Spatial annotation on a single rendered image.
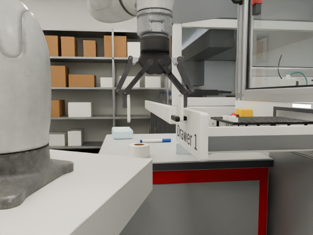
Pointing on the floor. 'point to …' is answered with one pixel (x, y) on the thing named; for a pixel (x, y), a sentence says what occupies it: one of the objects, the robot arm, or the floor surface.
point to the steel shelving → (79, 33)
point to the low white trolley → (198, 191)
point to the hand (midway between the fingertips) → (155, 117)
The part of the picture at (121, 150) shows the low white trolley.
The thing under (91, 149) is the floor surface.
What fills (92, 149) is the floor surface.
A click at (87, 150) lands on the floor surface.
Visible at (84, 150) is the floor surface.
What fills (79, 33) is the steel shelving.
